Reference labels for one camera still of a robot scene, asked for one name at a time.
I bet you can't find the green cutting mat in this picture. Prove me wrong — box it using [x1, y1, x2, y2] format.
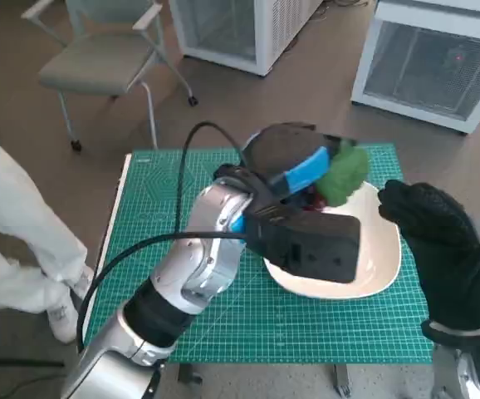
[81, 142, 434, 364]

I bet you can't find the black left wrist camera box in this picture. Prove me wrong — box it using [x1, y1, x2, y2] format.
[242, 210, 361, 286]

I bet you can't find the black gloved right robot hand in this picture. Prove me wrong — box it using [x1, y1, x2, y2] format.
[377, 179, 480, 333]

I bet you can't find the metal table clamp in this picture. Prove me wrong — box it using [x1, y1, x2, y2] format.
[332, 362, 354, 397]
[177, 361, 204, 388]

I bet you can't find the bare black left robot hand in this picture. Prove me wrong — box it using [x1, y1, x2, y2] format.
[242, 121, 355, 209]

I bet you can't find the black floor stand leg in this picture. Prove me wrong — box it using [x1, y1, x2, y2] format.
[0, 356, 66, 370]

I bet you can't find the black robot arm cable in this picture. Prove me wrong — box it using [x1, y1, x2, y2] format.
[74, 231, 250, 355]
[176, 121, 250, 234]

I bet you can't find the person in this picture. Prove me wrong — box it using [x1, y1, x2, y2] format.
[0, 111, 95, 344]

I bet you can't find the white plate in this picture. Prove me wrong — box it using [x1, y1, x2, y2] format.
[262, 180, 404, 300]

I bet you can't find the white display freezer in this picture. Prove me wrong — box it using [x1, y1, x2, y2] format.
[350, 0, 480, 135]
[168, 0, 328, 77]

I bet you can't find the gray chair white frame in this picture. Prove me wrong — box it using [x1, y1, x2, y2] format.
[20, 0, 200, 152]

